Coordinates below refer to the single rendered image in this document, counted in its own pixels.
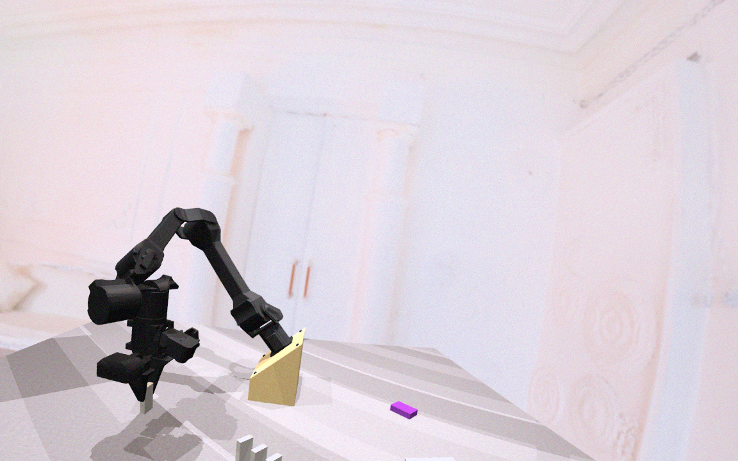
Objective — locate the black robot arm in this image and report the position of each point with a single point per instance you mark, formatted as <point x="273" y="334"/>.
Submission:
<point x="131" y="295"/>

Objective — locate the purple rectangular block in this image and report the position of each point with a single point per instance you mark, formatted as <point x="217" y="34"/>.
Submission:
<point x="403" y="410"/>

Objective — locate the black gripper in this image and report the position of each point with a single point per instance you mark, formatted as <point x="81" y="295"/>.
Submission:
<point x="140" y="367"/>

